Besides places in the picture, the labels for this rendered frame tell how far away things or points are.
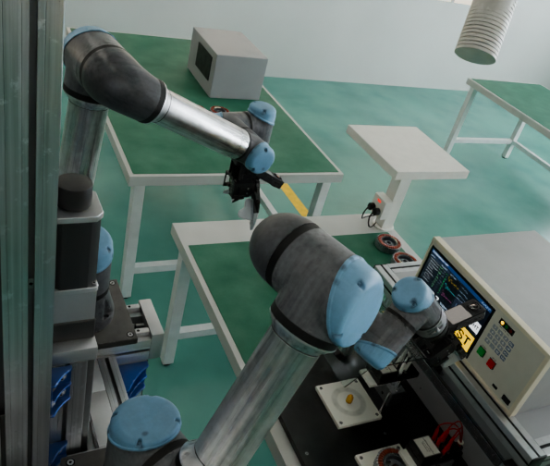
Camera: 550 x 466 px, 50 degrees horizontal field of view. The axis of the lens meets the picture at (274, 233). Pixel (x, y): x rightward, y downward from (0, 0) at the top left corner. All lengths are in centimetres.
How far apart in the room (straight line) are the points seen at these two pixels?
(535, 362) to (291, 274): 77
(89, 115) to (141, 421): 65
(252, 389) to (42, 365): 38
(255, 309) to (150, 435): 111
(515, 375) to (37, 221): 109
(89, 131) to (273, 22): 493
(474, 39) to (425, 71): 501
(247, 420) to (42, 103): 52
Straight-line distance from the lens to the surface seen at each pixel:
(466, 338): 160
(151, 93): 122
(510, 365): 152
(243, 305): 207
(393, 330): 121
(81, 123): 136
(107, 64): 122
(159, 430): 104
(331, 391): 185
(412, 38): 714
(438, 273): 164
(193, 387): 278
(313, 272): 82
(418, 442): 172
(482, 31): 247
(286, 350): 86
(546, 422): 161
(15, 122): 81
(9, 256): 92
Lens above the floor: 210
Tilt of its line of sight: 33 degrees down
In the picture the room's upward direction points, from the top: 16 degrees clockwise
